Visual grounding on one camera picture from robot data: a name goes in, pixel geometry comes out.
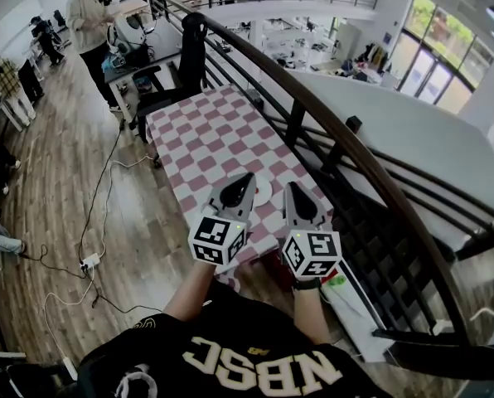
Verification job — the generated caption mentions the black wristband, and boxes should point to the black wristband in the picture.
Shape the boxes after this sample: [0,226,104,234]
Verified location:
[292,277,322,292]

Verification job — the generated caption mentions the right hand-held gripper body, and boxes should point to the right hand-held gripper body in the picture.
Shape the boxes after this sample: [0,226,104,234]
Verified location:
[280,217,343,282]

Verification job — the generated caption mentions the pink checkered cloth table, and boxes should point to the pink checkered cloth table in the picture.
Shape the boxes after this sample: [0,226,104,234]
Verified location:
[144,82,336,294]

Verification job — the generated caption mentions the grey work desk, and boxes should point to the grey work desk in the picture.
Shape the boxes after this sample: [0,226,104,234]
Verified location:
[103,17,182,124]

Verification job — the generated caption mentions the black lettered shirt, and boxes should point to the black lettered shirt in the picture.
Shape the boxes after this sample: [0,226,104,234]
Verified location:
[76,279,394,398]

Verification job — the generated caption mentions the black office chair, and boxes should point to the black office chair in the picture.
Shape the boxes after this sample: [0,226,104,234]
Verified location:
[128,12,210,170]

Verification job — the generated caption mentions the small white power adapter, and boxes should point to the small white power adapter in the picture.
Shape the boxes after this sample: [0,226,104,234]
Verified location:
[61,356,80,381]

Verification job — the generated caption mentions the large glass window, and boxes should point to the large glass window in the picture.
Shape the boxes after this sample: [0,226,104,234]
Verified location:
[395,0,494,116]

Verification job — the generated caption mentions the dark curved stair railing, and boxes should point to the dark curved stair railing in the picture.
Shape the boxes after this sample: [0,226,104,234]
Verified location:
[147,0,494,381]

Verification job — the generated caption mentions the white power strip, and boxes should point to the white power strip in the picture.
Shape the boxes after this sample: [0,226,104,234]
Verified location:
[79,252,102,273]

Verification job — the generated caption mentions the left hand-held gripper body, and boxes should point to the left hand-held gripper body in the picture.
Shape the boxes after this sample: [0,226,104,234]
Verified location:
[186,204,250,268]

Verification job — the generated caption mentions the person's right forearm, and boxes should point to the person's right forearm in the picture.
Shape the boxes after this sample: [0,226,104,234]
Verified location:
[292,286,333,347]

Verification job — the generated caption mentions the white round plate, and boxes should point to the white round plate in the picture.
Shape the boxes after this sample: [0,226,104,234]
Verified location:
[252,174,274,207]

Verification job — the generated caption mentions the person's left forearm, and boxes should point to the person's left forearm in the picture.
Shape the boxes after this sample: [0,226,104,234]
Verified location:
[162,260,218,323]

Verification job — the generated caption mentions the black floor cable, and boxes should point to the black floor cable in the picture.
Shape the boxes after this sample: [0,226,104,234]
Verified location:
[17,124,165,315]

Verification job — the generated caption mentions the white floor cable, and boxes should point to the white floor cable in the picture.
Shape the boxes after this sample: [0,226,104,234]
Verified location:
[42,151,157,360]

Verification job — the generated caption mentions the white flat board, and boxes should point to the white flat board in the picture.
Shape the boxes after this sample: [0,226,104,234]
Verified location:
[320,258,392,365]

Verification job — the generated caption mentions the white round machine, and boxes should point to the white round machine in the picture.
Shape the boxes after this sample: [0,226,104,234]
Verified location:
[106,13,148,54]

